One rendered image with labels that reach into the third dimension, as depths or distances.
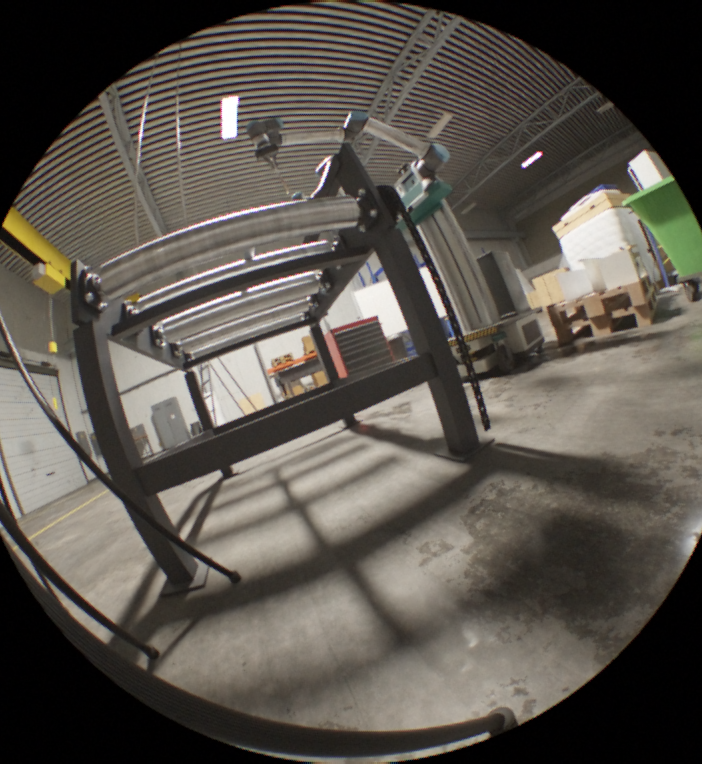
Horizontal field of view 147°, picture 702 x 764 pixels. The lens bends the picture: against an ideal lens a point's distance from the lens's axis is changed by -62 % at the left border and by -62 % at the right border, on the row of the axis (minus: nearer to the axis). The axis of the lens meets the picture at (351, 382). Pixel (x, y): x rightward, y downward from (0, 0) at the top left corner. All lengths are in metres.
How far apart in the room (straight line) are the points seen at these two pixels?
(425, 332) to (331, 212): 0.45
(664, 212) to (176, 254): 2.81
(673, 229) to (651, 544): 2.33
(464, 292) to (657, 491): 1.95
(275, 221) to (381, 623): 0.91
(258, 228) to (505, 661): 0.98
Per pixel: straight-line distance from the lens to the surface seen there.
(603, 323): 2.17
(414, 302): 0.81
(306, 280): 1.37
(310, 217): 0.83
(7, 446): 10.52
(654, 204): 2.59
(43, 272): 8.85
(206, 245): 0.79
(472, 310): 2.21
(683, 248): 2.64
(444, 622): 0.45
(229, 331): 1.60
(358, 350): 3.54
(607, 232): 3.75
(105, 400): 0.77
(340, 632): 0.49
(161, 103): 8.93
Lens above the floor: 0.37
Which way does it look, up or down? 3 degrees down
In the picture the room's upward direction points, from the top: 21 degrees counter-clockwise
